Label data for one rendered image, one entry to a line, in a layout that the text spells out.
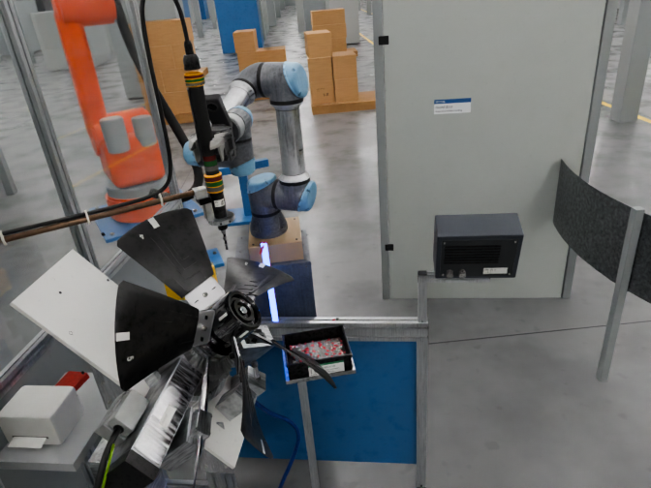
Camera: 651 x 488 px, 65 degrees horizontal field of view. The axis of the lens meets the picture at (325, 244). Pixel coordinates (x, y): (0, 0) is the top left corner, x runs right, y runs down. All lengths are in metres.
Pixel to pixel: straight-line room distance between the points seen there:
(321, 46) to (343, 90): 0.76
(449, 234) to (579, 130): 1.73
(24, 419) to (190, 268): 0.63
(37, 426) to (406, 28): 2.42
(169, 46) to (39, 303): 7.96
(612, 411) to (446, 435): 0.82
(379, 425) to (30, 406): 1.26
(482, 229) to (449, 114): 1.48
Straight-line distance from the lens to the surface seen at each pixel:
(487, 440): 2.67
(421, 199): 3.21
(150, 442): 1.23
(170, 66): 9.22
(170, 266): 1.41
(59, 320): 1.41
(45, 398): 1.72
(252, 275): 1.59
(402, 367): 2.01
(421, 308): 1.84
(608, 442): 2.81
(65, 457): 1.68
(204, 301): 1.39
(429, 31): 2.97
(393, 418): 2.19
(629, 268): 2.74
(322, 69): 8.72
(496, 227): 1.68
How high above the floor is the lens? 1.96
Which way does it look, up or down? 27 degrees down
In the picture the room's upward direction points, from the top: 5 degrees counter-clockwise
